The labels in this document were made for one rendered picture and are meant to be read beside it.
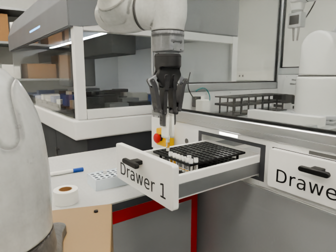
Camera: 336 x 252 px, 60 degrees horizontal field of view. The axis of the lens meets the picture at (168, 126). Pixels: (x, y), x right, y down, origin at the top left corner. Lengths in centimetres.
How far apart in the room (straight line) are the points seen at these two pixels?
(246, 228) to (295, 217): 19
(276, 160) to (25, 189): 66
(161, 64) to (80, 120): 84
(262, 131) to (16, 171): 70
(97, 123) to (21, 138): 123
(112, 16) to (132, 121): 90
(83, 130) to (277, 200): 102
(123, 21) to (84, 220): 54
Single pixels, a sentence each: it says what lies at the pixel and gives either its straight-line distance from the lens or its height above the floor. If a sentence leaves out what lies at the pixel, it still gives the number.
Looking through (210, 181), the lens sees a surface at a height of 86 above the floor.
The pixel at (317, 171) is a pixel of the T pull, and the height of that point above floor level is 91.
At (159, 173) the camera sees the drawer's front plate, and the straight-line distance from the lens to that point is 71.
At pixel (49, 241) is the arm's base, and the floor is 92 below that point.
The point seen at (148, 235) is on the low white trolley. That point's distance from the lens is 104.
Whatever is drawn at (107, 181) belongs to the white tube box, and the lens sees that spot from 100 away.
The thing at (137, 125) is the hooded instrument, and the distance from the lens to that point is 170.
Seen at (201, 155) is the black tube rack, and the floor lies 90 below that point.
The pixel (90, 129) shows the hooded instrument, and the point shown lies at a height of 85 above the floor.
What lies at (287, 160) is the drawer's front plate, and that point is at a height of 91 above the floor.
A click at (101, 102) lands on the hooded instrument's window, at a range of 160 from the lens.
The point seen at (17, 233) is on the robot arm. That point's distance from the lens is 39.
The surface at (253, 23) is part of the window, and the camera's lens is 95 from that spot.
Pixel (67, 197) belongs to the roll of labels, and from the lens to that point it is 90.
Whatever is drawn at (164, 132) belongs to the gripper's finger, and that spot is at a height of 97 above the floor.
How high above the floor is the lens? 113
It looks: 10 degrees down
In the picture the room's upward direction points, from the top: straight up
